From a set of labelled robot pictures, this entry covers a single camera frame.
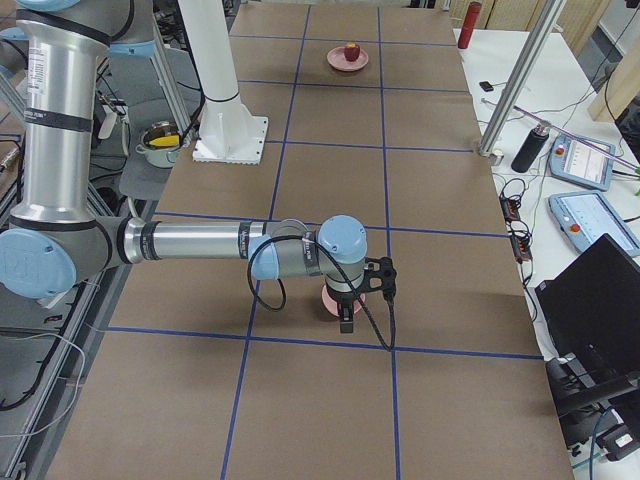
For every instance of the black water bottle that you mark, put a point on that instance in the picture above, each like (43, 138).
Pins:
(530, 148)

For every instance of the black laptop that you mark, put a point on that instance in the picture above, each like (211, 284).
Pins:
(592, 308)

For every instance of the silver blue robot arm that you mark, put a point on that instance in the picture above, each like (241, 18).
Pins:
(53, 241)

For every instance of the red thermos bottle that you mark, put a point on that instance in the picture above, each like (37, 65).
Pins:
(468, 25)

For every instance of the reacher grabber stick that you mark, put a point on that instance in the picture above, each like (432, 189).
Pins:
(581, 140)

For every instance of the pink plate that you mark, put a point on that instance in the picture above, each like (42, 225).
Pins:
(336, 60)

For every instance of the white pedestal column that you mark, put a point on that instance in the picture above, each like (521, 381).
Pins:
(228, 132)

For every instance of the near blue teach pendant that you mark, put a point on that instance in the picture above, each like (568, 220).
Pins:
(584, 217)

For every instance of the far blue teach pendant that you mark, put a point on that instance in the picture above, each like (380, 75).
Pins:
(577, 163)

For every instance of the black orange usb hub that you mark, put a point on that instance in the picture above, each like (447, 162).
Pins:
(519, 233)

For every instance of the pink bowl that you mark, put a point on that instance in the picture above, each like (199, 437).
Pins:
(330, 304)

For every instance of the aluminium frame post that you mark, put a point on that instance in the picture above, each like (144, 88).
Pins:
(529, 54)

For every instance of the red apple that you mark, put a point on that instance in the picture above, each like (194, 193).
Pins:
(352, 51)

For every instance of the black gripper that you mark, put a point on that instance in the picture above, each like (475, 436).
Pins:
(343, 301)

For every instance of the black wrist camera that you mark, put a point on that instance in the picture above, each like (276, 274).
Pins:
(380, 276)

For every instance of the blue teach pendant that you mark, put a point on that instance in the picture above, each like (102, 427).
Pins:
(584, 217)
(577, 163)

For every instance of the small black device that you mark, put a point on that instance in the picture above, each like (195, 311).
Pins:
(486, 86)

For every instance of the white enamel pot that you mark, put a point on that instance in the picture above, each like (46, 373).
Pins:
(160, 144)

